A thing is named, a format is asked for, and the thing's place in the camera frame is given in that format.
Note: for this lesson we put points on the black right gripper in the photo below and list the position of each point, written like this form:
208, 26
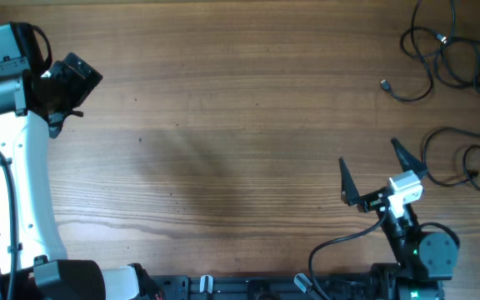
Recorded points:
351, 192

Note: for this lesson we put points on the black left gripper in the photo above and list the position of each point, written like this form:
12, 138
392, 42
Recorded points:
82, 87

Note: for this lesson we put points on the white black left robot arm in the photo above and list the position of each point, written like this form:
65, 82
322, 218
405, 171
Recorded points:
34, 262

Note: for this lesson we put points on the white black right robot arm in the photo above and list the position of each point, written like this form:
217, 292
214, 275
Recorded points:
425, 253

